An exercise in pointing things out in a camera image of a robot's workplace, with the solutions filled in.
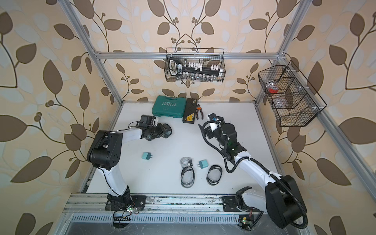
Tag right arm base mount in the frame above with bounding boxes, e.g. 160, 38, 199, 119
221, 186, 266, 212

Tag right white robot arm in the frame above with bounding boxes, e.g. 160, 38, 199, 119
199, 113, 308, 229

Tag green charger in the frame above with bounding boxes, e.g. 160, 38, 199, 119
198, 160, 209, 169
142, 152, 152, 161

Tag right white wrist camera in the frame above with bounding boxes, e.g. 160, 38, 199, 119
208, 113, 225, 132

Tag aluminium front rail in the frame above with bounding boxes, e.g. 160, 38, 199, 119
63, 193, 248, 215

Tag wire basket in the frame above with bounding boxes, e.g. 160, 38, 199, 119
164, 47, 226, 84
258, 61, 327, 127

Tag black socket set holder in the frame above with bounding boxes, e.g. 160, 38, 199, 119
164, 57, 226, 77

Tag back wire basket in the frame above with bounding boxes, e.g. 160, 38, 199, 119
164, 47, 226, 84

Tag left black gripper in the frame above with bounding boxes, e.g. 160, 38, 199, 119
146, 123, 169, 139

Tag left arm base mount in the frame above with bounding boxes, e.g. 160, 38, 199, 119
105, 191, 146, 212

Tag orange black pliers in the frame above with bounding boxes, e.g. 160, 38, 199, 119
196, 104, 204, 119

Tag black yellow-label case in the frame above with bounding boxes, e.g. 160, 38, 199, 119
182, 99, 197, 124

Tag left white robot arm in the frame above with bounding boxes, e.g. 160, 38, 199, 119
87, 123, 172, 210

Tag green plastic tool case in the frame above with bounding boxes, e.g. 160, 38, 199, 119
152, 96, 186, 118

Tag right wire basket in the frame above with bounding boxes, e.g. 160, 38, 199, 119
258, 61, 327, 127

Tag red item in basket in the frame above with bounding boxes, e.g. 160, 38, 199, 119
265, 82, 279, 95

